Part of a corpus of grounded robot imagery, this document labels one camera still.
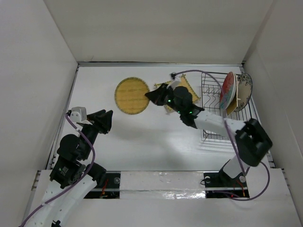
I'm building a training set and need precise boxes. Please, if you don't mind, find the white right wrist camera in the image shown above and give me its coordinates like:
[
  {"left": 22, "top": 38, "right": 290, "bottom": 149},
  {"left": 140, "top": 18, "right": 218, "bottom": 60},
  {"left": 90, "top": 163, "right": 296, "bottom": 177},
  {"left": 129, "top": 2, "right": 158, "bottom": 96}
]
[{"left": 168, "top": 72, "right": 182, "bottom": 89}]

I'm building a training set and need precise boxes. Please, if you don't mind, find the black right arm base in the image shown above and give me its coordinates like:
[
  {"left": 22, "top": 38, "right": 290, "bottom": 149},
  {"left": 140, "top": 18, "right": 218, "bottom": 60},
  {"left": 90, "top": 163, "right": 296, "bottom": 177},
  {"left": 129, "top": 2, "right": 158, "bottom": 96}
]
[{"left": 200, "top": 168, "right": 247, "bottom": 189}]

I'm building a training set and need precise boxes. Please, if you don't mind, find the dark wire dish rack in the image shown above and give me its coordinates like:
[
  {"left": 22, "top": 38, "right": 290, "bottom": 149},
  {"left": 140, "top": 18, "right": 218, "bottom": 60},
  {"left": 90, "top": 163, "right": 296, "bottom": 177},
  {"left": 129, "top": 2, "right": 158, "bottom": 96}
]
[{"left": 200, "top": 71, "right": 256, "bottom": 143}]

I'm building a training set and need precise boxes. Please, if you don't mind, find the white foam front strip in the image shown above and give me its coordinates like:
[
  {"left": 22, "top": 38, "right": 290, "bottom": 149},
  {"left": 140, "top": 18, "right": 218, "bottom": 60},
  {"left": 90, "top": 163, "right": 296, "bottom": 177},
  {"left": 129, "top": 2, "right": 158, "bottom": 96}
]
[{"left": 119, "top": 171, "right": 206, "bottom": 200}]

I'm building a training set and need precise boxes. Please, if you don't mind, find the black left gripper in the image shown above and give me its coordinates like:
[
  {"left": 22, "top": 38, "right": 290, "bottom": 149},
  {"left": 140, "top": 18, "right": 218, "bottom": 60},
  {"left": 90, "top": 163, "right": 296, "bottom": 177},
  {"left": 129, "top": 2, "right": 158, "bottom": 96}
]
[{"left": 80, "top": 108, "right": 113, "bottom": 158}]

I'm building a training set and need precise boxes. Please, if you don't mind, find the metal front rail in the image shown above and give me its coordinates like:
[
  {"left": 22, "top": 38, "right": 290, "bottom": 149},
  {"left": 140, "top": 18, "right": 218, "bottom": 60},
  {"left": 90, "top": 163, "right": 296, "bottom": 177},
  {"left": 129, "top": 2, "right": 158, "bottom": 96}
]
[{"left": 90, "top": 186, "right": 248, "bottom": 192}]

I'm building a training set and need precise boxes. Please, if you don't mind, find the round bamboo tray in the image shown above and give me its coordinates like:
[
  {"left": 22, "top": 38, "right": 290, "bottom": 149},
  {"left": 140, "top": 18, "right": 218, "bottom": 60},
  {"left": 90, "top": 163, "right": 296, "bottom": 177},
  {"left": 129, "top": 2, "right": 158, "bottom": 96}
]
[{"left": 114, "top": 77, "right": 150, "bottom": 115}]

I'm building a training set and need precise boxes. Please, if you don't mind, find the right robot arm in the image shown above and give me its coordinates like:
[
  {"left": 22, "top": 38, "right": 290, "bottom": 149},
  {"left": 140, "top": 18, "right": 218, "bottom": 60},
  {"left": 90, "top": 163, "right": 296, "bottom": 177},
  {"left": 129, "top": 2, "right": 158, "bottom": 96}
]
[{"left": 145, "top": 83, "right": 273, "bottom": 186}]

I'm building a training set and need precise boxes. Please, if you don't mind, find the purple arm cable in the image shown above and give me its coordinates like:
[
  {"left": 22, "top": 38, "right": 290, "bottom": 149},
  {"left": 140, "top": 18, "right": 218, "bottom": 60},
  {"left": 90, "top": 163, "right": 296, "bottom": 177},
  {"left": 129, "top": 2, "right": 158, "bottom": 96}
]
[
  {"left": 20, "top": 112, "right": 97, "bottom": 227},
  {"left": 170, "top": 70, "right": 271, "bottom": 201}
]

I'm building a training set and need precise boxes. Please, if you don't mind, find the fan-shaped bamboo tray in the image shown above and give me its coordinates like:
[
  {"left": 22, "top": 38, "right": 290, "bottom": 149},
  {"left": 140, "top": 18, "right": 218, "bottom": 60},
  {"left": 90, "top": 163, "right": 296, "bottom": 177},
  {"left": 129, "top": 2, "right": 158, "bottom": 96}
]
[{"left": 226, "top": 96, "right": 238, "bottom": 115}]

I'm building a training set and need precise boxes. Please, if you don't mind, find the red teal floral plate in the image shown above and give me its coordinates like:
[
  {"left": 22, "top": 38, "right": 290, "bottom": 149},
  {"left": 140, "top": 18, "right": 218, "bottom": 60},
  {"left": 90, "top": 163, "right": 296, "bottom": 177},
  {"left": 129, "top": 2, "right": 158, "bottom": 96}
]
[{"left": 220, "top": 72, "right": 237, "bottom": 110}]

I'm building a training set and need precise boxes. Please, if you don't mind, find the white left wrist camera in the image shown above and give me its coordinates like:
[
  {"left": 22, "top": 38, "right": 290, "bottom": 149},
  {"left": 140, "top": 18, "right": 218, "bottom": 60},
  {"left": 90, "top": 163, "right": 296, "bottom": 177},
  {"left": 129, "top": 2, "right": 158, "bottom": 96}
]
[{"left": 67, "top": 106, "right": 93, "bottom": 125}]

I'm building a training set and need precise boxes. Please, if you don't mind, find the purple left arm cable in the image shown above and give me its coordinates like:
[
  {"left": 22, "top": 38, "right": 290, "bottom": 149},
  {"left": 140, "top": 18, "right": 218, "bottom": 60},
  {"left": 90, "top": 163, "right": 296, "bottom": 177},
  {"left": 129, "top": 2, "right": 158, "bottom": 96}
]
[{"left": 20, "top": 112, "right": 97, "bottom": 227}]

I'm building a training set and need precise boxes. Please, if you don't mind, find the blue white floral plate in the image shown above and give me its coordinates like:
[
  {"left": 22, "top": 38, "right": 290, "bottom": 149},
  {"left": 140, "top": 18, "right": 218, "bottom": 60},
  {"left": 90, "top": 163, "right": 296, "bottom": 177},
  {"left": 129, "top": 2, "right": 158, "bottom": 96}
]
[{"left": 235, "top": 73, "right": 253, "bottom": 112}]

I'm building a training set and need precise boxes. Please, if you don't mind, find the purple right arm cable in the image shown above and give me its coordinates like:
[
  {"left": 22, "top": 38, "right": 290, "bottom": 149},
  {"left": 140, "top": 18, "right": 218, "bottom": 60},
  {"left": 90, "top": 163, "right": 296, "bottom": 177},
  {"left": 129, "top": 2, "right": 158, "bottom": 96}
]
[{"left": 170, "top": 70, "right": 271, "bottom": 201}]

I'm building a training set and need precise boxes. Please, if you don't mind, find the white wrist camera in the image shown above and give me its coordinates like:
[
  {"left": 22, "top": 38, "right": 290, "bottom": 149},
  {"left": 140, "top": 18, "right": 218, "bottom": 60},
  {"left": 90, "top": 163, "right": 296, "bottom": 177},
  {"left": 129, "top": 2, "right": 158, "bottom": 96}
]
[
  {"left": 168, "top": 72, "right": 182, "bottom": 89},
  {"left": 67, "top": 106, "right": 93, "bottom": 125}
]

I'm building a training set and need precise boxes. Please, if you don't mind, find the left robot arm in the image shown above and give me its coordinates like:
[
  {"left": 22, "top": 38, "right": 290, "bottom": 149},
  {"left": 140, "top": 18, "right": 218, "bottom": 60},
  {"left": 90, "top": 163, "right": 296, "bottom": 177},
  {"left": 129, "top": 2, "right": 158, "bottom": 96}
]
[{"left": 21, "top": 107, "right": 113, "bottom": 227}]

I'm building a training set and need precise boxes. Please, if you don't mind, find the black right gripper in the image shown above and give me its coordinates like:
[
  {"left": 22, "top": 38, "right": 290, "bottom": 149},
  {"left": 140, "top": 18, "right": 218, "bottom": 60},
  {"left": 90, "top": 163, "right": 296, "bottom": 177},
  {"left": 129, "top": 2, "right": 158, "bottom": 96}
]
[{"left": 146, "top": 83, "right": 183, "bottom": 114}]

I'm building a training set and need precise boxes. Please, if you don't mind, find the square bamboo tray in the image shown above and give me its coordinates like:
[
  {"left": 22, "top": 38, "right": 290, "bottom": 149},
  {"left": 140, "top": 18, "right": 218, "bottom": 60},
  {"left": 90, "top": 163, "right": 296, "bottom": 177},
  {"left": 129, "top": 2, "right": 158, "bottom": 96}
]
[{"left": 164, "top": 73, "right": 201, "bottom": 114}]

